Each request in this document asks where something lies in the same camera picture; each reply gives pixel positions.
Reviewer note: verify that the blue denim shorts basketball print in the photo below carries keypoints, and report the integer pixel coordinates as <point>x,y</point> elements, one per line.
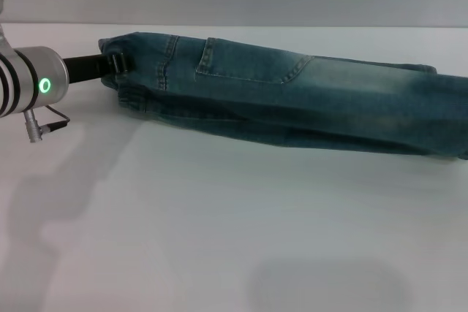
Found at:
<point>256,93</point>

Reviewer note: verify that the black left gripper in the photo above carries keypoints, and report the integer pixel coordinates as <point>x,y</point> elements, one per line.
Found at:
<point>86,69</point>

